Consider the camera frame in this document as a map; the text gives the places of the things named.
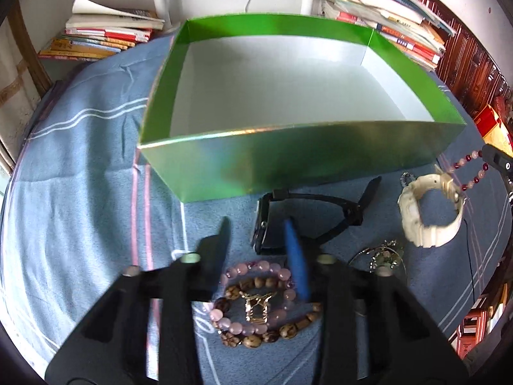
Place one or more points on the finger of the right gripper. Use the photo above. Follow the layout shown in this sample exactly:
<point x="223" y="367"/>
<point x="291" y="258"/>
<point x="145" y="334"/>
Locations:
<point x="494" y="158"/>

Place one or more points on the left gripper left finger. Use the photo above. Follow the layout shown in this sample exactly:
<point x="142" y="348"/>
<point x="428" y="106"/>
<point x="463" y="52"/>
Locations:
<point x="109" y="345"/>

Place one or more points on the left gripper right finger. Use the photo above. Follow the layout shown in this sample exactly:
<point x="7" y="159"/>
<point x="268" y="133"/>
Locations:
<point x="373" y="329"/>

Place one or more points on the silver bangle with charms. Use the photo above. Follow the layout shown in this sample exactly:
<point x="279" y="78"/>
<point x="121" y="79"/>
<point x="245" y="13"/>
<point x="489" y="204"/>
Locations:
<point x="385" y="259"/>

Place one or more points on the white wrist watch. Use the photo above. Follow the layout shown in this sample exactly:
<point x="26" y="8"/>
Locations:
<point x="431" y="208"/>

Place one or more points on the black wrist watch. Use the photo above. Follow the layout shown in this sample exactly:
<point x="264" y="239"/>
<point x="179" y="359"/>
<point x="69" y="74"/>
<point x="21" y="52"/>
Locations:
<point x="318" y="218"/>

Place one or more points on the red yellow gift bag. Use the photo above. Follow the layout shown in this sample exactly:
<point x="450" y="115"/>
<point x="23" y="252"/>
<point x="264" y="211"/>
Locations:
<point x="492" y="129"/>

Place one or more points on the red wooden headboard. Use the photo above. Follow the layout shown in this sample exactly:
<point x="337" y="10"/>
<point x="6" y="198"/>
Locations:
<point x="470" y="72"/>

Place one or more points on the blue striped bed sheet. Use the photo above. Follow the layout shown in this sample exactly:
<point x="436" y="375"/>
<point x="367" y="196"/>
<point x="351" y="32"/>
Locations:
<point x="83" y="205"/>

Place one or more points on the right book stack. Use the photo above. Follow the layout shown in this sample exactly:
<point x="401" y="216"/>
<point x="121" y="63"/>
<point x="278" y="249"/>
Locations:
<point x="411" y="26"/>

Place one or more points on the book stack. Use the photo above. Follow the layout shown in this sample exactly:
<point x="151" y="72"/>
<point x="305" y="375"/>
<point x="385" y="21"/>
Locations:
<point x="411" y="26"/>
<point x="95" y="32"/>

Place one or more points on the green cardboard box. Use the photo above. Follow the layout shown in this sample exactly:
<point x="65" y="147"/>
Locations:
<point x="254" y="102"/>

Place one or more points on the left book stack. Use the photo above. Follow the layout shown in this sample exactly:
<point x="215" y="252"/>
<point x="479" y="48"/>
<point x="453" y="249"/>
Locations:
<point x="95" y="32"/>

